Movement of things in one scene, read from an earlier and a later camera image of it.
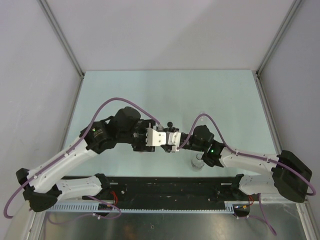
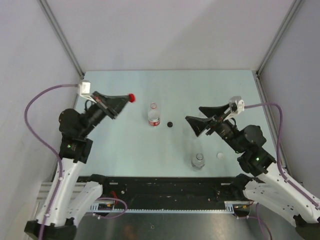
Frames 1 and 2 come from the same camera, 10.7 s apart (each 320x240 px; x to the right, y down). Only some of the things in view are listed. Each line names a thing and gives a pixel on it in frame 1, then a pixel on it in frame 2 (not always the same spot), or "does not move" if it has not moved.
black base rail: (172, 190) does not move
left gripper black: (141, 147) -> (111, 105)
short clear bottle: (197, 162) does not move
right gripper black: (173, 129) -> (198, 124)
